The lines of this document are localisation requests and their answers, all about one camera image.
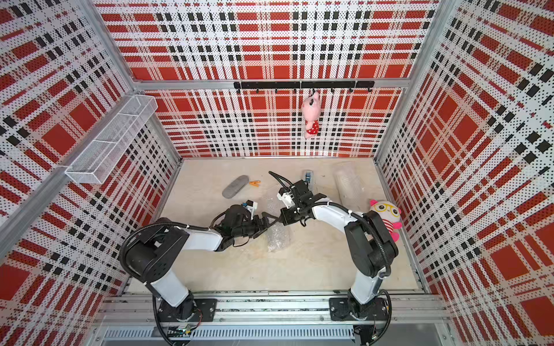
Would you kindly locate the pink white owl plush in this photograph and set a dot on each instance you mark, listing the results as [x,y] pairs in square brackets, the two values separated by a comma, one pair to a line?
[390,214]

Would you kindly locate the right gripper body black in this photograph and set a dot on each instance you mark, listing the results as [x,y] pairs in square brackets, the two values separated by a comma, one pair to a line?
[292,215]

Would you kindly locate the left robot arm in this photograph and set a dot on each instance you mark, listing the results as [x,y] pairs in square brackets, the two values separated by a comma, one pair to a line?
[149,254]

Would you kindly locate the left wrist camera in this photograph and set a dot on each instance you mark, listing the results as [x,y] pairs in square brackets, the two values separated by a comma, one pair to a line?
[250,205]

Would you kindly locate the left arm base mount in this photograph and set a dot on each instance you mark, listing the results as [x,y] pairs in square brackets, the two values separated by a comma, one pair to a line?
[191,310]

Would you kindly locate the bubble wrap sheet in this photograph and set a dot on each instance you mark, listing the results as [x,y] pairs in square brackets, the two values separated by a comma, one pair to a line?
[273,207]
[362,204]

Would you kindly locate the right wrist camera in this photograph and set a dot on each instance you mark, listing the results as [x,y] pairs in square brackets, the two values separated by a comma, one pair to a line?
[286,198]

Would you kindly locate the clear glass vase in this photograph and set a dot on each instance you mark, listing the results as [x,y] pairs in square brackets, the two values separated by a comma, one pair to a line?
[278,237]

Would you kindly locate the grey oval case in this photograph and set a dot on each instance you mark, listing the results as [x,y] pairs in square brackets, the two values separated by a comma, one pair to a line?
[235,186]

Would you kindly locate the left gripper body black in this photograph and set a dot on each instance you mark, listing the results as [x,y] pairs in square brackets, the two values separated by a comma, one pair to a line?
[247,227]

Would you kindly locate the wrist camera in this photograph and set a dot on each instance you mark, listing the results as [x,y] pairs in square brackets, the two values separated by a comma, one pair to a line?
[250,205]
[286,198]

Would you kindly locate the white wire mesh basket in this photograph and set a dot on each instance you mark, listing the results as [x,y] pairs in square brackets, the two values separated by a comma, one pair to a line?
[98,159]

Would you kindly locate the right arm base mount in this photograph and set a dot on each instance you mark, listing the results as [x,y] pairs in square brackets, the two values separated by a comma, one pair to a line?
[349,309]

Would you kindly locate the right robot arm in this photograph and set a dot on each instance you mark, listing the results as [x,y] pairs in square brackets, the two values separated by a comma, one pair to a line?
[371,246]

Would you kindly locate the hanging pink plush toy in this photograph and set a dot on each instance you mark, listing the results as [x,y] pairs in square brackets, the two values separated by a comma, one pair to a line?
[311,111]

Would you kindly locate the black hook rail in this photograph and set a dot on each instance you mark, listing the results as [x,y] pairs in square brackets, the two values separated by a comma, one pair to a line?
[322,84]

